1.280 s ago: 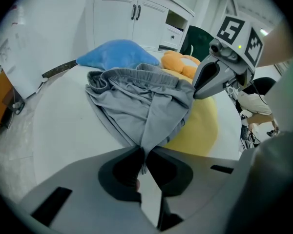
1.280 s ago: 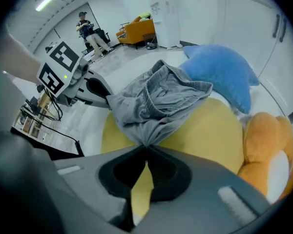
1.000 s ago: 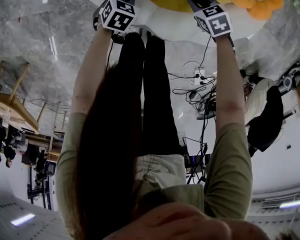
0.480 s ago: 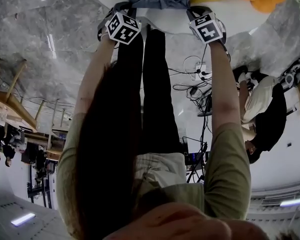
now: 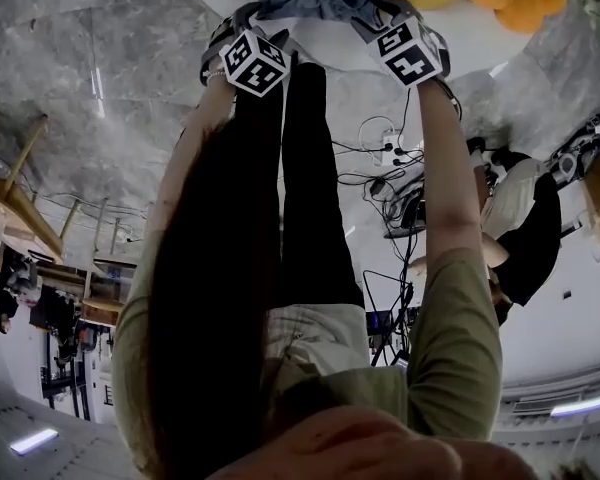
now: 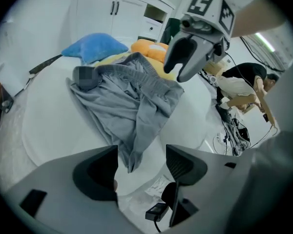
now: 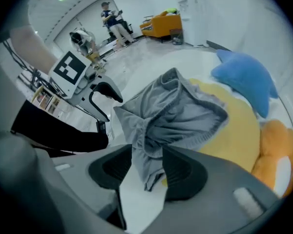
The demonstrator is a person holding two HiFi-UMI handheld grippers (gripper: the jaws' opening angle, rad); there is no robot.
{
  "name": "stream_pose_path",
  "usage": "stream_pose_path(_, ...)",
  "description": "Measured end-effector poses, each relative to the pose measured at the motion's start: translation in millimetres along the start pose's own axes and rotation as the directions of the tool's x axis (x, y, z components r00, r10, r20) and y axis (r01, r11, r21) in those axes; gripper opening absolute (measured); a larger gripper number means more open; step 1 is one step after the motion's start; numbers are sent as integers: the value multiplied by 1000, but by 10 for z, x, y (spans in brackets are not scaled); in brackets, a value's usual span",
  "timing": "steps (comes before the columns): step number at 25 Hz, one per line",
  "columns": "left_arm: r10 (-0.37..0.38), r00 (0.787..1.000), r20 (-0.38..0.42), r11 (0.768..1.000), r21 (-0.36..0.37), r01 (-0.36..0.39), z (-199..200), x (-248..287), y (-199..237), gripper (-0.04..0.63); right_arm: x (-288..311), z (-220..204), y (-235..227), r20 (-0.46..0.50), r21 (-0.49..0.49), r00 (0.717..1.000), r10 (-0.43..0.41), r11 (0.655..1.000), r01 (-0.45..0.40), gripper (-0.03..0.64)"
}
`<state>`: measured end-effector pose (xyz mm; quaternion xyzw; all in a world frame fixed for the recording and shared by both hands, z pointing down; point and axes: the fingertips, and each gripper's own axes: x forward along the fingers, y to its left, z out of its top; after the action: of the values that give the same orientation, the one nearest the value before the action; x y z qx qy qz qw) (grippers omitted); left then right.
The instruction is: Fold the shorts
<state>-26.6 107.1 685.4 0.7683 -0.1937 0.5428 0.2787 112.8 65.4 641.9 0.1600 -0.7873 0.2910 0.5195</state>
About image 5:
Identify person's face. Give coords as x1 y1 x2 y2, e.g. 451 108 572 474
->
209 405 541 480

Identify olive and white shirt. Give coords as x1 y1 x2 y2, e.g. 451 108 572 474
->
110 247 504 480

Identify white power strip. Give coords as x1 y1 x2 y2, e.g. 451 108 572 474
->
379 127 406 157

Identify spare grey gripper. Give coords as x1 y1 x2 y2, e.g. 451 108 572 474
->
549 112 600 184

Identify white round table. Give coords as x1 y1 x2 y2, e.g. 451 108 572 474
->
244 0 536 92

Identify person's left forearm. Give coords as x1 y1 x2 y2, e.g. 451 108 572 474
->
142 77 241 269

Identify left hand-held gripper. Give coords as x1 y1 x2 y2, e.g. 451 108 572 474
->
199 0 301 99

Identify person's right forearm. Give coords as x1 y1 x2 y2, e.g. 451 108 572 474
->
417 77 484 264

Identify black trousers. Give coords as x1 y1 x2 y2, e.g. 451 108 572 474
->
232 62 366 309

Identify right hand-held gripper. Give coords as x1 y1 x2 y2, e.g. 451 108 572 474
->
351 0 454 89

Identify wooden oval side table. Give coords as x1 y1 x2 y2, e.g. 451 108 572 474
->
0 110 64 264

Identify orange flower plush cushion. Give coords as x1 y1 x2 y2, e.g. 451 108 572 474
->
454 0 569 34

